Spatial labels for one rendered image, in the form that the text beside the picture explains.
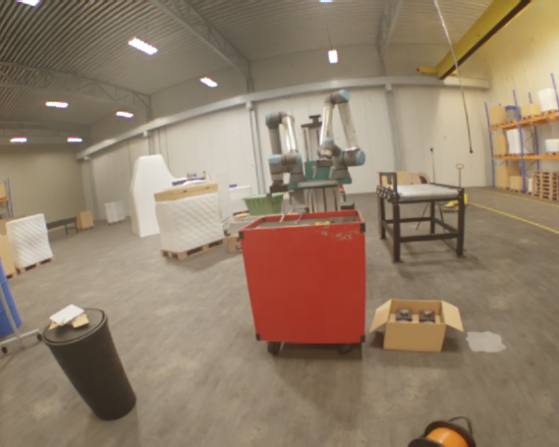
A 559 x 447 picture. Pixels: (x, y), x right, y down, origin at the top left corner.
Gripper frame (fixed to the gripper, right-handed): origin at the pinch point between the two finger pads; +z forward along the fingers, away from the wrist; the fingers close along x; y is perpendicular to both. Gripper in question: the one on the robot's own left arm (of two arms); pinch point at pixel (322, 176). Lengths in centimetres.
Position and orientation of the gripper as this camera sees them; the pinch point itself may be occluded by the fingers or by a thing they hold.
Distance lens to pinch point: 206.7
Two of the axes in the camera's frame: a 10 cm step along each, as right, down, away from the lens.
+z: -2.0, 9.7, -1.1
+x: 8.5, 1.1, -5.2
